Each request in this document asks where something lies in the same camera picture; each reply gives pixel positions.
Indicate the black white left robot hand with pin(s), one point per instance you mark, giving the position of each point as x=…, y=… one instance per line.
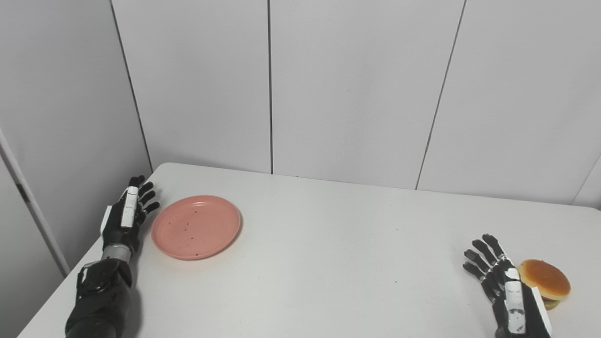
x=127, y=211

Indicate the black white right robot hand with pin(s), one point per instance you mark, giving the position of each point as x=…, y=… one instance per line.
x=514, y=300

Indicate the toy hamburger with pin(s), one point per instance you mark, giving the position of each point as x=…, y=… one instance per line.
x=547, y=279

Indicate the pink round plate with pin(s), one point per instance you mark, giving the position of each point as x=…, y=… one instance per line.
x=195, y=227

